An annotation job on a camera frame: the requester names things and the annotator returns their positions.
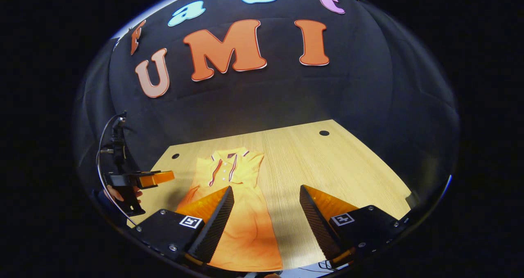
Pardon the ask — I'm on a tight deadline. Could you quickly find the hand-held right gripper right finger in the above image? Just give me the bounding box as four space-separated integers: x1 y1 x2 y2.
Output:
300 185 410 268

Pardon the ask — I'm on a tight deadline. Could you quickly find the orange T-shirt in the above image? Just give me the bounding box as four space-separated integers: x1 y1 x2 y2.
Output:
176 147 284 271

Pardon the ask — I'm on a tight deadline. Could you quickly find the thin grey gripper cable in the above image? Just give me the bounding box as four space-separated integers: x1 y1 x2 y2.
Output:
96 113 138 227

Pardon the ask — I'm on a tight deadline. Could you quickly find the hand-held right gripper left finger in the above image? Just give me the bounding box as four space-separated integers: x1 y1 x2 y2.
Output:
131 186 235 264

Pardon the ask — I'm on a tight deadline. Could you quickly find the tangle of floor cables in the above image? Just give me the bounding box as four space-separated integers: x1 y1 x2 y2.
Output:
317 260 348 270

